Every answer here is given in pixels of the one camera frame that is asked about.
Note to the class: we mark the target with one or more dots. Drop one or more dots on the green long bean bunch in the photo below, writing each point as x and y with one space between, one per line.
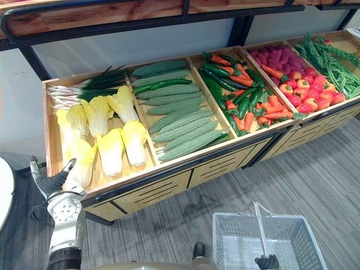
332 73

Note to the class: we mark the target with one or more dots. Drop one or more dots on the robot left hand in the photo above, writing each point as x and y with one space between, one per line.
53 181

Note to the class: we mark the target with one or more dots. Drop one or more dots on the green onion bunch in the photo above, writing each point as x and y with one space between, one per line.
92 84

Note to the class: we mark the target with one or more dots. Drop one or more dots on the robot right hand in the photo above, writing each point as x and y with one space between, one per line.
266 262

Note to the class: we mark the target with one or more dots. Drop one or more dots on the robot left arm silver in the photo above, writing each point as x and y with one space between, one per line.
64 225

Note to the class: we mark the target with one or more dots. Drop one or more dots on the small red pepper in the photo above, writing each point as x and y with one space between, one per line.
328 42

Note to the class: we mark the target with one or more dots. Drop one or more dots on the pale green bitter gourd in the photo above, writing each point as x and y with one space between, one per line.
192 136
177 107
180 119
184 128
161 78
174 99
168 91
191 146

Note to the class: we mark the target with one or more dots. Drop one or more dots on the bumpy dark green cucumber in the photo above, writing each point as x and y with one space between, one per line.
159 68

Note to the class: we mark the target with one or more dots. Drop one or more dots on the yellow napa cabbage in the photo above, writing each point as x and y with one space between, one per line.
77 119
83 163
97 115
135 146
125 105
111 154

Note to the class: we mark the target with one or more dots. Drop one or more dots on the smooth dark green cucumber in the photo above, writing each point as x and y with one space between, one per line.
163 84

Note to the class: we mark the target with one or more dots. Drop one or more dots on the grey plastic shopping basket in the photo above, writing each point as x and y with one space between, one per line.
253 244

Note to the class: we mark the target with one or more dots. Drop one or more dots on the white round table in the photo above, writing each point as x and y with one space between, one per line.
4 191

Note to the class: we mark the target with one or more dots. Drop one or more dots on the long bumpy green gourd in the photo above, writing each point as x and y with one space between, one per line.
339 53

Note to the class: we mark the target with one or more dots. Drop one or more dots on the robot dark foot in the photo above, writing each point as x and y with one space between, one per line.
198 250

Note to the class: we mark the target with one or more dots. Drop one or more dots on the long wooden produce display stand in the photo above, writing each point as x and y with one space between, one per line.
180 180

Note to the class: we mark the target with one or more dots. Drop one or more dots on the short wooden produce display stand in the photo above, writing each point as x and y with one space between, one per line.
315 132

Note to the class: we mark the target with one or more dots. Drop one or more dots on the wooden shelf with black frame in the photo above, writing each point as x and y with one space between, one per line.
84 17

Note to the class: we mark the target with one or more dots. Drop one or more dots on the dark green pepper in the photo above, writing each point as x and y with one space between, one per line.
255 99
233 123
213 88
243 108
255 78
216 71
244 96
227 84

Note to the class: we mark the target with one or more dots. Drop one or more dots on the purple sweet potato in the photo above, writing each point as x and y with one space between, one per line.
287 69
264 58
275 52
298 63
254 53
276 81
284 58

